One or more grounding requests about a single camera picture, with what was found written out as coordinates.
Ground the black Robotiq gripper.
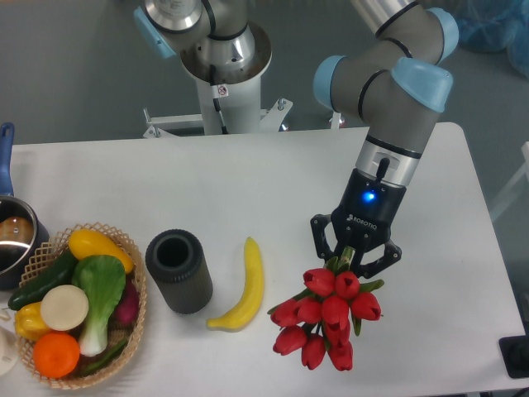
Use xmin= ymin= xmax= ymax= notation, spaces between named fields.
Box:
xmin=310 ymin=169 xmax=407 ymax=279

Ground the red tulip bouquet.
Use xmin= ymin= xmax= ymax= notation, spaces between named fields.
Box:
xmin=269 ymin=247 xmax=384 ymax=371

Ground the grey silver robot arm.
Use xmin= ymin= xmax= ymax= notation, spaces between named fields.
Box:
xmin=134 ymin=1 xmax=459 ymax=279

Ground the dark grey ribbed vase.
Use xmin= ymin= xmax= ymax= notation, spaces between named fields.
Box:
xmin=145 ymin=229 xmax=213 ymax=314

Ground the yellow banana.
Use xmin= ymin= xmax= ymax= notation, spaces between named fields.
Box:
xmin=206 ymin=237 xmax=265 ymax=332

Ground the black device at edge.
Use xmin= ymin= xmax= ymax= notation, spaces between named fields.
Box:
xmin=498 ymin=335 xmax=528 ymax=379

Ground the purple sweet potato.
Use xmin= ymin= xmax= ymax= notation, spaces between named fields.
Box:
xmin=113 ymin=279 xmax=140 ymax=325

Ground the blue plastic bag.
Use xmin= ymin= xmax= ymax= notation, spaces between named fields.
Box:
xmin=453 ymin=1 xmax=528 ymax=77

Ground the green bok choy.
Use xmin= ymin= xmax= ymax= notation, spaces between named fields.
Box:
xmin=72 ymin=255 xmax=126 ymax=357

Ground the yellow squash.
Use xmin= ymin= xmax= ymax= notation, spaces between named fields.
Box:
xmin=68 ymin=228 xmax=135 ymax=274

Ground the green chili pepper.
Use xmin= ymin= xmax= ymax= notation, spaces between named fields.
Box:
xmin=78 ymin=338 xmax=128 ymax=377

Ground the green cucumber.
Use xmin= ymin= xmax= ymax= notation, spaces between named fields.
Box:
xmin=7 ymin=249 xmax=79 ymax=311

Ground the white round radish slice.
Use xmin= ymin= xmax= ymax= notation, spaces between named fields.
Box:
xmin=41 ymin=285 xmax=88 ymax=331

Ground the woven wicker basket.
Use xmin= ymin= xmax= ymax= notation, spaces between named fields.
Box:
xmin=17 ymin=222 xmax=147 ymax=390

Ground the orange fruit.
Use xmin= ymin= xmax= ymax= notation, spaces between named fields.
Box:
xmin=32 ymin=332 xmax=80 ymax=378

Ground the yellow bell pepper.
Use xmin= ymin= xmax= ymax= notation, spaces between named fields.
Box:
xmin=14 ymin=302 xmax=52 ymax=342

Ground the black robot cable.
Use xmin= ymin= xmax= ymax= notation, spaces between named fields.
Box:
xmin=208 ymin=64 xmax=230 ymax=136

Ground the white frame at right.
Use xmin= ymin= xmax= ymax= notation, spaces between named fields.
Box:
xmin=488 ymin=141 xmax=528 ymax=222

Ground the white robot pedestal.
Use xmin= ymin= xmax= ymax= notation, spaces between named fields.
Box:
xmin=144 ymin=22 xmax=293 ymax=138

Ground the blue handled saucepan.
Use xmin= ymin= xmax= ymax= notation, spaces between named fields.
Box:
xmin=1 ymin=122 xmax=49 ymax=290

